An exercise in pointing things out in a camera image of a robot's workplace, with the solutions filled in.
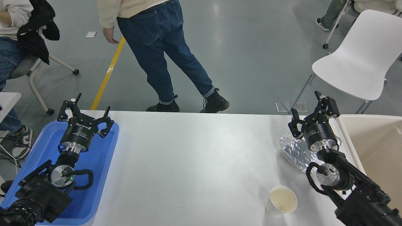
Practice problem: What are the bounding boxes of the standing person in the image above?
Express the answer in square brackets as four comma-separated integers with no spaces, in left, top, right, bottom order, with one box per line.
[97,0,230,114]

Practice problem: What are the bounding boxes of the crumpled foil tray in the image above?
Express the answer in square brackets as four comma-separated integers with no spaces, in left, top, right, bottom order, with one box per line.
[280,131,343,174]

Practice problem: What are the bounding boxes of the white-framed wheeled chair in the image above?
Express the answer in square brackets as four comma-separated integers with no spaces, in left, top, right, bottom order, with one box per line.
[323,0,360,49]

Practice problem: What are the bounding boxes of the small white table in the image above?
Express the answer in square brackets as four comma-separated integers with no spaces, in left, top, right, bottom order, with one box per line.
[0,92,22,123]

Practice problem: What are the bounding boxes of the blue plastic tray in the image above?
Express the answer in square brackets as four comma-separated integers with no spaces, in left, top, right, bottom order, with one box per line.
[0,120,120,226]

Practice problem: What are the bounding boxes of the small black object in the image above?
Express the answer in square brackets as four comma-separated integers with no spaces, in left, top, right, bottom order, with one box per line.
[1,180,15,194]

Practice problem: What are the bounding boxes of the person's hand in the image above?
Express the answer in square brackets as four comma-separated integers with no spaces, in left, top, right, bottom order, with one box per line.
[103,26,120,45]

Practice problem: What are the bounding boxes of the grey wheeled chair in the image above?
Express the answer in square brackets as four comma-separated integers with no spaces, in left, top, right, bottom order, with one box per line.
[8,53,80,115]

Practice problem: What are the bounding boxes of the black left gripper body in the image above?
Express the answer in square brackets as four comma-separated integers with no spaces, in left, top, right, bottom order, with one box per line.
[60,118,99,148]

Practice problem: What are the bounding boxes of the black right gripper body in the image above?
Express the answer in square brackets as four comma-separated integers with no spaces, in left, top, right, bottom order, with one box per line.
[301,121,338,150]

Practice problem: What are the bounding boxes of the black jacket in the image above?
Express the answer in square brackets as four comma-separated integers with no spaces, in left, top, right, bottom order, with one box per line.
[16,0,60,65]

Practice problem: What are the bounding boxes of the white paper cup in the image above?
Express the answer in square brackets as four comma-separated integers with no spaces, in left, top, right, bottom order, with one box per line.
[265,185,298,218]

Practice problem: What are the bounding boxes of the large pale bin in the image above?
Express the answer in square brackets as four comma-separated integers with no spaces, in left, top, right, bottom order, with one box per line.
[336,114,402,211]

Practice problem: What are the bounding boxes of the white plastic chair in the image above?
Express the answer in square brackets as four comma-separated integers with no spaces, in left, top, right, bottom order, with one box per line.
[288,9,402,115]

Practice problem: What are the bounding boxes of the white floor cable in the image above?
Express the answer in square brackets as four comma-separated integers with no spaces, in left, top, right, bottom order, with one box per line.
[0,144,19,175]

